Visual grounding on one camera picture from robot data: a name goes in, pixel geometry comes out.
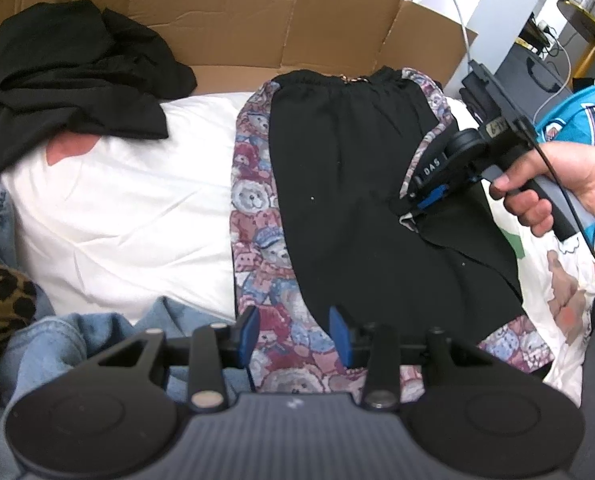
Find black crumpled garment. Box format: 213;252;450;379
0;0;198;174

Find person's right hand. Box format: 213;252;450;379
489;142;595;237

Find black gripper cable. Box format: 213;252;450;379
514;116;595;288

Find blue cartoon storage bag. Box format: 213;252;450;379
535;84;595;248

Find brown cardboard sheet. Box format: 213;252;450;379
0;0;470;94

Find leopard print garment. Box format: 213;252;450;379
0;264;37;350

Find bear print black garment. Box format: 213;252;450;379
230;67;552;394

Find grey laptop bag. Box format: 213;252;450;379
495;44;572;122

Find gold round side table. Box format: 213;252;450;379
514;0;595;79

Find white charging cable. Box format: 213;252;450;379
422;0;574;126

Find blue denim garment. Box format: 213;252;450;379
0;184;235;479

